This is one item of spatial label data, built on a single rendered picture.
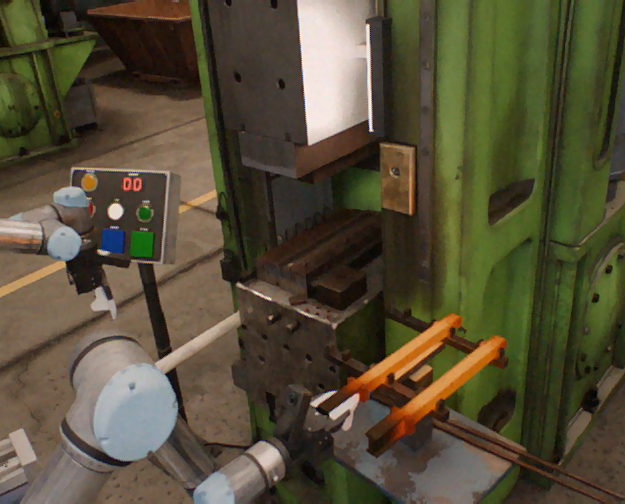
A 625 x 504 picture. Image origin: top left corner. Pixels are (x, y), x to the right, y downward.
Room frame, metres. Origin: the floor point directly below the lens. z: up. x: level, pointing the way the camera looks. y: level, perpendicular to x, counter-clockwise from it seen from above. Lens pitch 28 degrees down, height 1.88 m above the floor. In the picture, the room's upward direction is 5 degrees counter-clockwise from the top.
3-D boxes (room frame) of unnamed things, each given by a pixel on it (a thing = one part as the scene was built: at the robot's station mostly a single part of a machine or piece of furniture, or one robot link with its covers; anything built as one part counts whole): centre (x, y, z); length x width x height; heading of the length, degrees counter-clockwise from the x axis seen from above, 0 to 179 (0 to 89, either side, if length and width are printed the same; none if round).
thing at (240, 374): (1.96, 0.28, 0.36); 0.09 x 0.07 x 0.12; 47
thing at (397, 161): (1.51, -0.22, 1.27); 0.09 x 0.02 x 0.17; 47
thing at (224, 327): (1.80, 0.41, 0.62); 0.44 x 0.05 x 0.05; 137
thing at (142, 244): (1.80, 0.51, 1.01); 0.07 x 0.05 x 0.07; 72
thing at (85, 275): (1.56, 0.60, 1.07); 0.09 x 0.08 x 0.12; 123
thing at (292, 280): (1.78, -0.05, 0.96); 0.42 x 0.20 x 0.09; 137
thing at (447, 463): (1.15, -0.20, 0.75); 0.40 x 0.30 x 0.02; 43
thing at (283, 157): (1.78, -0.05, 1.32); 0.42 x 0.20 x 0.10; 137
